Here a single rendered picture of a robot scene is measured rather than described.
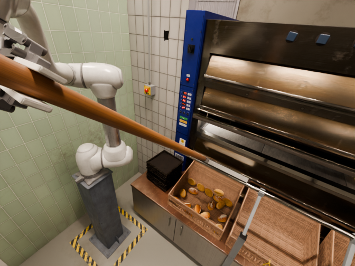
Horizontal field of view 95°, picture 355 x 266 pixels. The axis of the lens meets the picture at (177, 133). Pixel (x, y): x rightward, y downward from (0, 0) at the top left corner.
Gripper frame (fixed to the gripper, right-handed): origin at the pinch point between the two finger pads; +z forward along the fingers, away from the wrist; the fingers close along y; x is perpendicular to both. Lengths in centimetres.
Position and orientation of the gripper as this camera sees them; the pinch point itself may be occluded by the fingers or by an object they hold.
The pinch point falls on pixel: (33, 84)
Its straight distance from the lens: 27.2
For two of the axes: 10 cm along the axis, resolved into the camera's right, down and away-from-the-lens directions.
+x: -3.7, -2.4, -9.0
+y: -4.3, 9.0, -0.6
